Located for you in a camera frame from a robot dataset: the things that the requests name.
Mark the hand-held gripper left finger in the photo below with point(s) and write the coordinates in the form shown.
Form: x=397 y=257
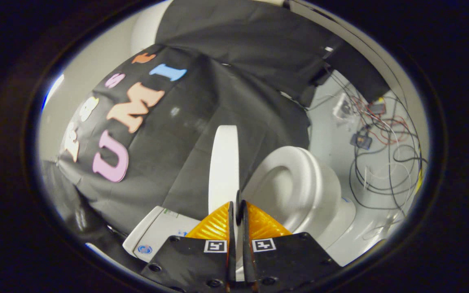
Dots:
x=193 y=264

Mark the white ceramic toilet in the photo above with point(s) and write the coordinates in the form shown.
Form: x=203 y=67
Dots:
x=165 y=232

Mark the white toilet seat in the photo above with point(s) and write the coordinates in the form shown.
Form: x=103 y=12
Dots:
x=316 y=179

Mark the black backdrop cloth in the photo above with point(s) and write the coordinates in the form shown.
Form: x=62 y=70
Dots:
x=218 y=81

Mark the small dark electronic module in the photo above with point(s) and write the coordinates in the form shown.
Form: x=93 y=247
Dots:
x=377 y=108

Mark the clear plastic bag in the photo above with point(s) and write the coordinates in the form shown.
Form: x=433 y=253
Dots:
x=344 y=108

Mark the small blue electronic module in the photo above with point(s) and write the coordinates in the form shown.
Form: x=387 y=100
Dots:
x=360 y=141

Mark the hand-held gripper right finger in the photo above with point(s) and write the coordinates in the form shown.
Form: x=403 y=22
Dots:
x=287 y=260

